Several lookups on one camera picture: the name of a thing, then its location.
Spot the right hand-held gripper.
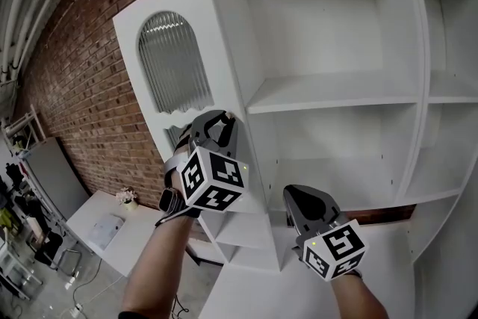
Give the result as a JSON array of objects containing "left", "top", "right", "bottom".
[{"left": 282, "top": 185, "right": 370, "bottom": 283}]

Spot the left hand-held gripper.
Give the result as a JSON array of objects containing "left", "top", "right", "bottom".
[{"left": 176, "top": 108, "right": 249, "bottom": 214}]

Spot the white cabinet door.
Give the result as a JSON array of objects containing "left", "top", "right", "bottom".
[{"left": 113, "top": 0, "right": 270, "bottom": 216}]

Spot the person's right forearm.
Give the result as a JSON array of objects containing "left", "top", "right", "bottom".
[{"left": 330, "top": 270, "right": 389, "bottom": 319}]

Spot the person's left forearm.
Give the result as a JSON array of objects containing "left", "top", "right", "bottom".
[{"left": 118, "top": 211, "right": 195, "bottom": 319}]

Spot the white shelf cabinet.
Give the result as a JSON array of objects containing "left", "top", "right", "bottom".
[{"left": 113, "top": 0, "right": 478, "bottom": 319}]

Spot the large grey panel board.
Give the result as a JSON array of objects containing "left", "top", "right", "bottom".
[{"left": 25, "top": 137, "right": 90, "bottom": 221}]

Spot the person's left hand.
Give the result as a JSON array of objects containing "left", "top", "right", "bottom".
[{"left": 164, "top": 124, "right": 194, "bottom": 199}]

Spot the black wrist watch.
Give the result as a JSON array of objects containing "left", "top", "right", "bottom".
[{"left": 155, "top": 187, "right": 202, "bottom": 228}]

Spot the pink flower pot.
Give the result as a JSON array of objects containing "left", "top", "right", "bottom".
[{"left": 115, "top": 187, "right": 139, "bottom": 212}]

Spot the white side table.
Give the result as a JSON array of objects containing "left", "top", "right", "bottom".
[{"left": 66, "top": 189, "right": 176, "bottom": 278}]

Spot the white flat box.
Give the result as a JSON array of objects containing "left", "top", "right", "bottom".
[{"left": 88, "top": 213, "right": 125, "bottom": 251}]

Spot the white metal rack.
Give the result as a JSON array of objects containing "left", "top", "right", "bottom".
[{"left": 0, "top": 103, "right": 81, "bottom": 273}]

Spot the black chair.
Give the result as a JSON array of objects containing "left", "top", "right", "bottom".
[{"left": 35, "top": 231, "right": 81, "bottom": 276}]

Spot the white power strip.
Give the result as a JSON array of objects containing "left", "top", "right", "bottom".
[{"left": 66, "top": 302, "right": 85, "bottom": 319}]

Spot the black floor cable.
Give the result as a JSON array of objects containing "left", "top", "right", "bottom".
[{"left": 170, "top": 293, "right": 190, "bottom": 319}]

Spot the white floor cable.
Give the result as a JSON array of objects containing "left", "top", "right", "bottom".
[{"left": 71, "top": 256, "right": 126, "bottom": 311}]

